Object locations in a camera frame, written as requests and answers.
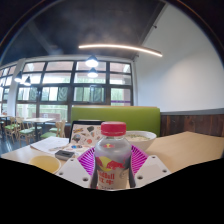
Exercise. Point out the green upholstered bench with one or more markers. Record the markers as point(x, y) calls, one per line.
point(116, 116)

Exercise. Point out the dark phone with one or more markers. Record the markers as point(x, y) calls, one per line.
point(64, 155)

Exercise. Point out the clear red-capped drink bottle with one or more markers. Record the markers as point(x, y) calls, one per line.
point(112, 160)

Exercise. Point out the long curved linear light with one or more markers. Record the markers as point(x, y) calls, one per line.
point(123, 47)

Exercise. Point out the yellow mug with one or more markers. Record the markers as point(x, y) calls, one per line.
point(45, 163)

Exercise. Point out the white paper sheet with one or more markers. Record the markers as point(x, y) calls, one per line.
point(50, 144)

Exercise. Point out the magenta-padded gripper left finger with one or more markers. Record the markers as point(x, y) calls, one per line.
point(73, 171)

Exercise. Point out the wooden dining table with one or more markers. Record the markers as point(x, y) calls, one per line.
point(38, 120)

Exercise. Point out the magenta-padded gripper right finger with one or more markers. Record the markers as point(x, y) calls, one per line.
point(150, 170)

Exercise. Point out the black-framed window wall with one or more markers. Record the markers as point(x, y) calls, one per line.
point(60, 93)

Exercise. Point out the group of pendant lamps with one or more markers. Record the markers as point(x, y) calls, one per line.
point(92, 62)

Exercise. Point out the sticker-covered black tablet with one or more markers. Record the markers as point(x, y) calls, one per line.
point(85, 133)

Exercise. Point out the group of green-seated wooden chairs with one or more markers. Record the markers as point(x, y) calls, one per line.
point(25, 130)

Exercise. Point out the white bowl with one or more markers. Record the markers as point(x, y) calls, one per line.
point(141, 140)

